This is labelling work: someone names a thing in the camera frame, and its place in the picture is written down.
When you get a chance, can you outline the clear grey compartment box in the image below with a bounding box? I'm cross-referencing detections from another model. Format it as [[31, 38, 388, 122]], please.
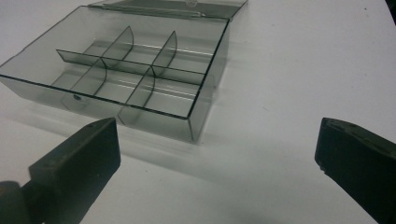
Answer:
[[0, 0, 249, 144]]

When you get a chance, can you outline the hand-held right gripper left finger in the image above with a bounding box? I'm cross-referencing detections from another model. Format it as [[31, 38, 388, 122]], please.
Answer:
[[19, 117, 121, 224]]

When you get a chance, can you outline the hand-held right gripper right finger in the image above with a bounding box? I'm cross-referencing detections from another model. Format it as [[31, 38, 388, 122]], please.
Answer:
[[314, 117, 396, 224]]

